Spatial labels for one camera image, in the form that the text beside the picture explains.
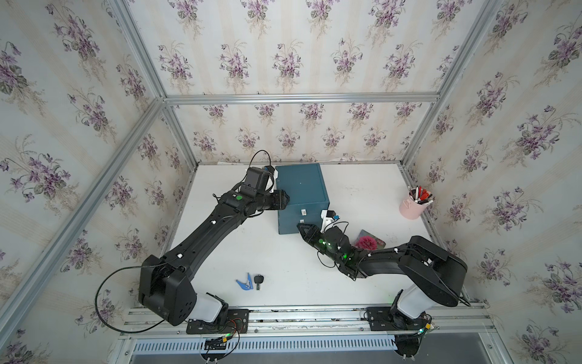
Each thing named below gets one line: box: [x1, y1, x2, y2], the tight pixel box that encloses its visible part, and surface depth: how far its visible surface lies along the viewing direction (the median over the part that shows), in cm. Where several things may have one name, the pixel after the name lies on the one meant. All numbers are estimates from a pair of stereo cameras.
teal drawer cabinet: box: [275, 163, 330, 235], surface depth 84 cm
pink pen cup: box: [399, 194, 431, 220], surface depth 95 cm
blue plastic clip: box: [235, 272, 254, 291], surface depth 82 cm
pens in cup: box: [409, 185, 434, 205], surface depth 95 cm
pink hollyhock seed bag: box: [354, 229, 387, 251], surface depth 93 cm
